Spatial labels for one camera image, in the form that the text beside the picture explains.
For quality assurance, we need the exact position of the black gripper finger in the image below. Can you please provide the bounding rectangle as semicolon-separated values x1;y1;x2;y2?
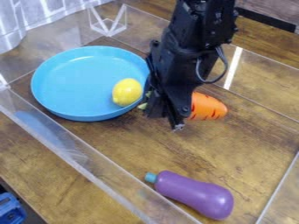
166;100;192;131
145;78;168;118

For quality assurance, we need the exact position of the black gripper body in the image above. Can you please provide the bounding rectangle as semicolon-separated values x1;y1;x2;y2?
145;31;221;117

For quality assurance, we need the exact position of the orange toy carrot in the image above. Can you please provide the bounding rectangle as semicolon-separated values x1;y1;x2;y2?
137;90;230;122

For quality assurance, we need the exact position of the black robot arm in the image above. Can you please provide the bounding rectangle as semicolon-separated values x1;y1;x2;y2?
145;0;240;130

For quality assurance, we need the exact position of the yellow toy lemon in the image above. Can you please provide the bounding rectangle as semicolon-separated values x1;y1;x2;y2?
113;78;143;107

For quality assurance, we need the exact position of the black bar in background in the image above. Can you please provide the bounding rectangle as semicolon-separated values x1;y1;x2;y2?
237;7;297;33

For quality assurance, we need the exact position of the blue plastic plate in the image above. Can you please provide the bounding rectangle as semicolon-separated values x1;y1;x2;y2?
31;45;149;122

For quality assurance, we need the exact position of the purple toy eggplant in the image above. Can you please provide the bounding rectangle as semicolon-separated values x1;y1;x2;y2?
145;171;234;221

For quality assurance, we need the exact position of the white curtain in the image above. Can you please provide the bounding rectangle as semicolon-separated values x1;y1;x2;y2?
0;0;113;54

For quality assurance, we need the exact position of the blue object at corner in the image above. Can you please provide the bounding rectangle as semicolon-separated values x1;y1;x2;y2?
0;192;27;224

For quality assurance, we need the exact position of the clear acrylic enclosure wall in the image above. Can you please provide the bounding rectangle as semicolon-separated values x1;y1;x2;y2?
0;0;299;224

